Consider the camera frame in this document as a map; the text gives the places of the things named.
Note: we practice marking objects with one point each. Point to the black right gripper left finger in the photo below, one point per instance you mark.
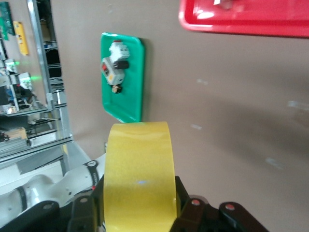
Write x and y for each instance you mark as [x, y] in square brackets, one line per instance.
[84, 215]

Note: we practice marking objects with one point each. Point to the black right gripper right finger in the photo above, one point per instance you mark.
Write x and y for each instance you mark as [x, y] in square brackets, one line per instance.
[198, 217]

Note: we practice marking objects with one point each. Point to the yellow packing tape roll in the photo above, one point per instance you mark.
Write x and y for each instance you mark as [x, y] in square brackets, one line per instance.
[140, 169]

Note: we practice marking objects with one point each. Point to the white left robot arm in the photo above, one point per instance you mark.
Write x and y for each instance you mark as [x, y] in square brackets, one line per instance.
[48, 186]

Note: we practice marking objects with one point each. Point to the green plastic tray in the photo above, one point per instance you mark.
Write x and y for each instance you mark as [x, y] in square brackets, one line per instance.
[131, 96]

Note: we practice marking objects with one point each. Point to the red plastic tray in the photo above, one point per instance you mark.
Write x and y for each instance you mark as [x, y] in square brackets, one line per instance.
[241, 24]

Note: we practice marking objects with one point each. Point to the white circuit breaker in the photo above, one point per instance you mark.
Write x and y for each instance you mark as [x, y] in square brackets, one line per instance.
[119, 49]

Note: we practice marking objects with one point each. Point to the yellow box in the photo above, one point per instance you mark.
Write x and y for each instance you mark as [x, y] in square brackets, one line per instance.
[21, 38]

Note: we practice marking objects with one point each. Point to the green circuit board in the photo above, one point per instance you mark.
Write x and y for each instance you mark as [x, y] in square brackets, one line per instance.
[5, 21]

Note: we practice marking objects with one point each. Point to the aluminium frame post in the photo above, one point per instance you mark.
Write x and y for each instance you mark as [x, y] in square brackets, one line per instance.
[36, 149]

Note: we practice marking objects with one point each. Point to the grey on-off switch box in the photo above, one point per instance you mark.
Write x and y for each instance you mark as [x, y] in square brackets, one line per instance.
[109, 72]

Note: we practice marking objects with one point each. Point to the aluminium frame rail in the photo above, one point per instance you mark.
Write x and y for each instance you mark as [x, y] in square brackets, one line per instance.
[43, 60]

